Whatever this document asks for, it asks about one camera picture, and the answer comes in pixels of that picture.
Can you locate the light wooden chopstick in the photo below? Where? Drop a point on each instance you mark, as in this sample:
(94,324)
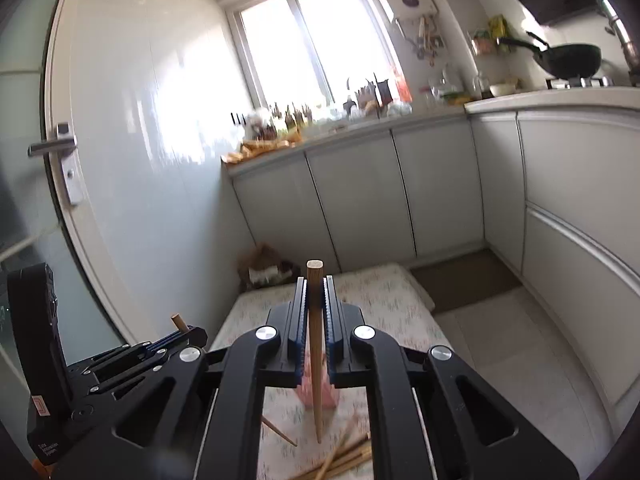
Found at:
(178,322)
(315,280)

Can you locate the frosted glass door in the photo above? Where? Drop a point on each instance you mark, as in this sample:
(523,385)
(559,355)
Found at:
(25,110)

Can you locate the silver exhaust duct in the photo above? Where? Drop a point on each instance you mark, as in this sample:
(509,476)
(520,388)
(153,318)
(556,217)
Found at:
(622,35)

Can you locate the black knife block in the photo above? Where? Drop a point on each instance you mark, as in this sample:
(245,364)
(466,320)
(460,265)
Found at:
(382,91)

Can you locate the green and yellow packets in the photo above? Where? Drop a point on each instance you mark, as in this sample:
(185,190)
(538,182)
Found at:
(492,35)

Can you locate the white water heater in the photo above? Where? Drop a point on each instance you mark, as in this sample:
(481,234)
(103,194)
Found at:
(412,7)

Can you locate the brown cardboard box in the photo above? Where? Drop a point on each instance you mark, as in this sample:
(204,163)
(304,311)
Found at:
(262,265)

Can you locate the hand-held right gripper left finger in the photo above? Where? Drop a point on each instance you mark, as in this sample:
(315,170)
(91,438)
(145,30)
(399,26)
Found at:
(301,320)

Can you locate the white cabinet with flat doors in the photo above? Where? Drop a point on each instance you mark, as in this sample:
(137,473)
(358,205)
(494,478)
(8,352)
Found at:
(360,195)

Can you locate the bunch of wooden chopsticks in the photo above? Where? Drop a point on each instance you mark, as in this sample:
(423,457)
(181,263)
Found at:
(345,452)

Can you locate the brown floor mat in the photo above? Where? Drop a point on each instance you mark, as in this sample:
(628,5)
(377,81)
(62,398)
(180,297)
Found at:
(465,282)

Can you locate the pink perforated utensil holder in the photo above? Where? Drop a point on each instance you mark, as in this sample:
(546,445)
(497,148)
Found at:
(330,397)

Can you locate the white framed window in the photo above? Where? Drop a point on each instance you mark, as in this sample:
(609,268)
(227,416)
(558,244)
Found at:
(310,35)

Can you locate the black wall hook rack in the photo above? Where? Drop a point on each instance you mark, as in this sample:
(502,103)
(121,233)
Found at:
(238,119)

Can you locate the hanging kitchen tools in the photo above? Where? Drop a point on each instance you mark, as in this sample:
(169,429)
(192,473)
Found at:
(427,42)

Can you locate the row of seasoning jars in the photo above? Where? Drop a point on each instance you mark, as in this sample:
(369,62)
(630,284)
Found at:
(290,115)

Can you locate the gas stove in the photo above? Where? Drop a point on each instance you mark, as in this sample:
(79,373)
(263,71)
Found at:
(580,82)

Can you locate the white bowl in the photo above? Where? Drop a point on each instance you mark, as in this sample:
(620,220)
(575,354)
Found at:
(502,89)

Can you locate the orange snack packets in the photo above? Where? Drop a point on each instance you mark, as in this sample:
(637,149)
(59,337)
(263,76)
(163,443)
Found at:
(260,147)

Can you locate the floral printed mat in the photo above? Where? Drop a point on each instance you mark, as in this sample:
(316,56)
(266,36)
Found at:
(385,300)

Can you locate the black wok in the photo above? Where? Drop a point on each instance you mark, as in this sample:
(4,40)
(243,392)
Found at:
(570,60)

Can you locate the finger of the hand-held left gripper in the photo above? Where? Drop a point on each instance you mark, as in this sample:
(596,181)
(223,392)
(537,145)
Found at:
(130,377)
(180,336)

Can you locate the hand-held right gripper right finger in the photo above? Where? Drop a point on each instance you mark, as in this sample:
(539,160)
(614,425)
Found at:
(330,320)

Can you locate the white cabinet with drawers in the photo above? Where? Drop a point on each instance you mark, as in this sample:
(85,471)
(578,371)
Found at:
(575,200)

